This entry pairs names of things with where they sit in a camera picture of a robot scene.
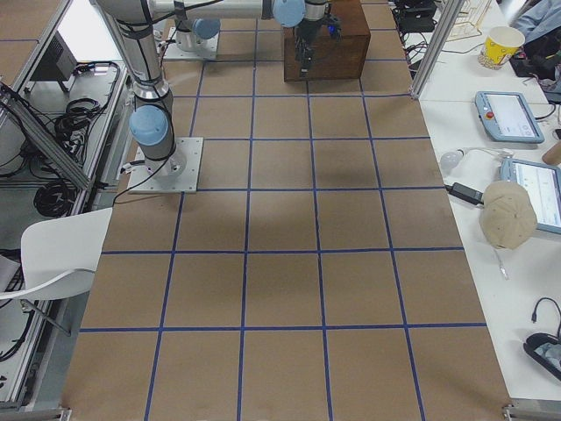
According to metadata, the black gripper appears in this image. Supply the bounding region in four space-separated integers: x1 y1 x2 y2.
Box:
295 12 341 77

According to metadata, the dark wooden drawer cabinet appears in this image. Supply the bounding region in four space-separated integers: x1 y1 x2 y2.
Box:
273 1 371 82

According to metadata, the white light bulb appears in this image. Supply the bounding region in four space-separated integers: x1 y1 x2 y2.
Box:
439 149 465 173

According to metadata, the popcorn paper cup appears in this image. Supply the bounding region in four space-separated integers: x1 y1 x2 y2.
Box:
478 26 525 70

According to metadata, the black power brick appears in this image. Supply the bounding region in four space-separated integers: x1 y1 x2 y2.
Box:
445 182 484 205

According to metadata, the teach pendant tablet far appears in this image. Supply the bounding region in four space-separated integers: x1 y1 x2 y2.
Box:
474 91 544 144

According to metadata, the teach pendant tablet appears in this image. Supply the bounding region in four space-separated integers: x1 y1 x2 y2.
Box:
500 158 560 234
474 91 544 144

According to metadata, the beige cap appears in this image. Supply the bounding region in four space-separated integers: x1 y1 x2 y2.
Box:
479 181 537 249

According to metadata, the teach pendant tablet near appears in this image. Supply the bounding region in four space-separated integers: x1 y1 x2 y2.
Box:
500 158 560 234

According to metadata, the white plastic chair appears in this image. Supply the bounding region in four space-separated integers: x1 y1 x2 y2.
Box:
1 208 112 301

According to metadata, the black glasses case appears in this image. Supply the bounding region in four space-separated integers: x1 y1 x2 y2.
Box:
523 333 560 380

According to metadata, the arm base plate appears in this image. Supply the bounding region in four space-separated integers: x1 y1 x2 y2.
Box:
162 26 219 61
127 137 203 194

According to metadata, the aluminium frame post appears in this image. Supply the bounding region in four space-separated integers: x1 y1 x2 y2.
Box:
410 0 465 99

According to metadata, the gold wire rack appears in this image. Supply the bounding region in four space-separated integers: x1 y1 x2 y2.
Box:
447 0 492 41

